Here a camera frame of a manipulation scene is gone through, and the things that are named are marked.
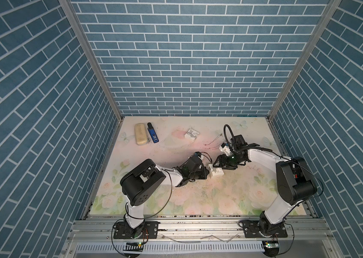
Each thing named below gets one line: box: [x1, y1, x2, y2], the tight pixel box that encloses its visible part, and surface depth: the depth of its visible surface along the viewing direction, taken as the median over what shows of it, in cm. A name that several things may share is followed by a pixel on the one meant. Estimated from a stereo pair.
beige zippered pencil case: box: [134, 123, 149, 146], surface depth 109 cm
